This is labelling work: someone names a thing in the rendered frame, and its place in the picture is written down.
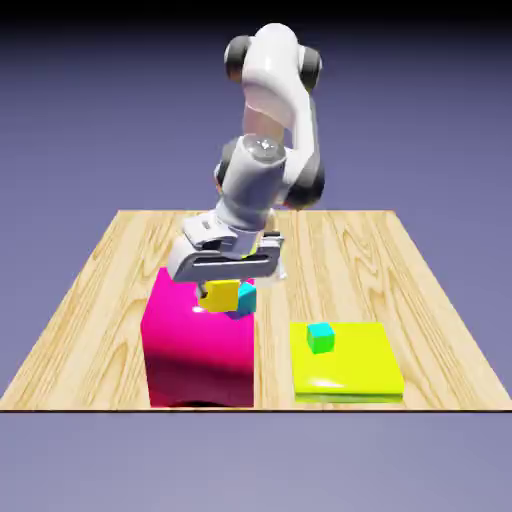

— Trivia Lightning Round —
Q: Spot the small green cube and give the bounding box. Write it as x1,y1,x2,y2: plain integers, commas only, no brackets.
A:
306,322,336,355

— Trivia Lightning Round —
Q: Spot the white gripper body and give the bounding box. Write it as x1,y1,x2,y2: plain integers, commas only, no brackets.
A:
166,232,285,284

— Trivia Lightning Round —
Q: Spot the small yellow cube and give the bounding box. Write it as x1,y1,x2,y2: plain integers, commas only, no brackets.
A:
198,279,242,314

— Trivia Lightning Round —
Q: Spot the small cyan cube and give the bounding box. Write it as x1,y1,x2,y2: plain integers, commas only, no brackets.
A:
236,281,258,315

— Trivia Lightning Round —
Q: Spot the large yellow box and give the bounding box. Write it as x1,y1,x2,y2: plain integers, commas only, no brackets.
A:
289,321,406,404

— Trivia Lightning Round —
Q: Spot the large pink box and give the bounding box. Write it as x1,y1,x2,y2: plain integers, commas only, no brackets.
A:
140,266,256,409

